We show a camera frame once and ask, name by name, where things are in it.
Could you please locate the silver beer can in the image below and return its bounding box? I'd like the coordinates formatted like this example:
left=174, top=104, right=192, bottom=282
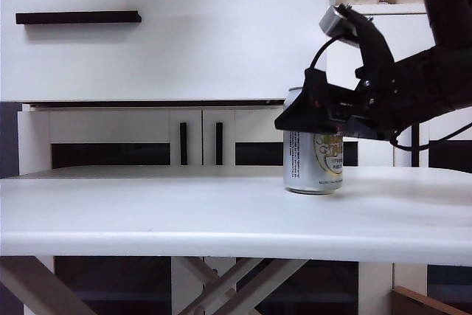
left=283, top=87, right=344, bottom=195

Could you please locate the white sideboard cabinet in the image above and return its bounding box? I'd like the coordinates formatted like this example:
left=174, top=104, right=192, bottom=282
left=17, top=3, right=472, bottom=315

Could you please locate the white crossed table leg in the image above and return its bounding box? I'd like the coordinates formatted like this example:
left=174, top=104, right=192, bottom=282
left=182, top=257, right=307, bottom=315
left=173, top=255, right=244, bottom=315

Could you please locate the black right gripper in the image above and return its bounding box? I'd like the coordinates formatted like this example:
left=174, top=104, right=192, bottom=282
left=274, top=11, right=409, bottom=142

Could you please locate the black right camera cable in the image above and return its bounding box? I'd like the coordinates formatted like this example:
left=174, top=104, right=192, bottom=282
left=306, top=36, right=339, bottom=72

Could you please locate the black horizontal drawer handle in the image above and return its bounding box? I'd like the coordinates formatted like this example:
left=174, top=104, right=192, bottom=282
left=15, top=10, right=142, bottom=25

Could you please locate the white cabinet drawer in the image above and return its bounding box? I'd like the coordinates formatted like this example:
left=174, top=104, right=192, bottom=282
left=326, top=4, right=472, bottom=108
left=0, top=0, right=327, bottom=108

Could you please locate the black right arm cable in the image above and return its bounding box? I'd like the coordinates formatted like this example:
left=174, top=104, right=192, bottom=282
left=389, top=122, right=472, bottom=152

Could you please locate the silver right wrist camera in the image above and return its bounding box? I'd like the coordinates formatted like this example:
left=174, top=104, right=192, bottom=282
left=319, top=4, right=358, bottom=42

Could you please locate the brown table leg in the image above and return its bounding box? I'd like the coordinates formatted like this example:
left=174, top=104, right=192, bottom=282
left=0, top=255, right=97, bottom=315

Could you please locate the black vertical door handle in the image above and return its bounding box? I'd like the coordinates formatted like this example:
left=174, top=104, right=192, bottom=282
left=215, top=122, right=223, bottom=166
left=179, top=122, right=188, bottom=166
left=410, top=125, right=420, bottom=167

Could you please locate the brown wooden board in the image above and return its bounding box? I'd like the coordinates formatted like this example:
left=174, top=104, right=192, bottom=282
left=391, top=285, right=472, bottom=315

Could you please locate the white cabinet door dark window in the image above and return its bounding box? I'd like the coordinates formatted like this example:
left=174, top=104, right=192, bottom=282
left=392, top=108, right=472, bottom=315
left=18, top=108, right=202, bottom=315
left=202, top=107, right=393, bottom=315

